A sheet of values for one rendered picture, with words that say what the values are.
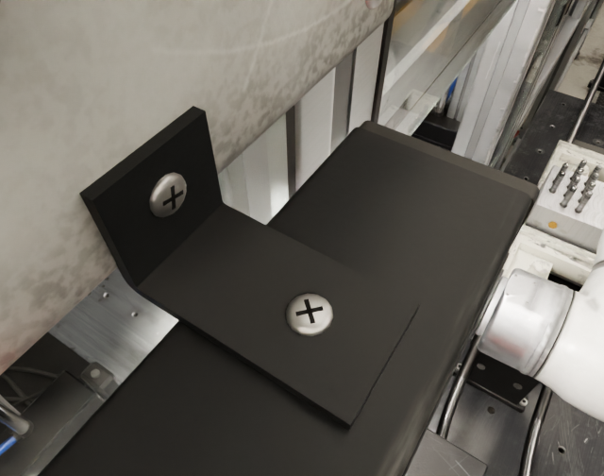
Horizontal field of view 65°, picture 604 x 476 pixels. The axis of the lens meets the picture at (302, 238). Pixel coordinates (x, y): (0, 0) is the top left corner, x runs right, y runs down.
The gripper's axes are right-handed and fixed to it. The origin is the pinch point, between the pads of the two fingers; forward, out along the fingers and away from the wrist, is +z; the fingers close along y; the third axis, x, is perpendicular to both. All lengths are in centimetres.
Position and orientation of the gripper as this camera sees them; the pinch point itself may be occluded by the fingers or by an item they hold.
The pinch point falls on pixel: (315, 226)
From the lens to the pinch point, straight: 54.5
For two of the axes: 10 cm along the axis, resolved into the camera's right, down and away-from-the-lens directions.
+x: -5.5, 6.5, -5.3
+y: -0.5, -6.5, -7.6
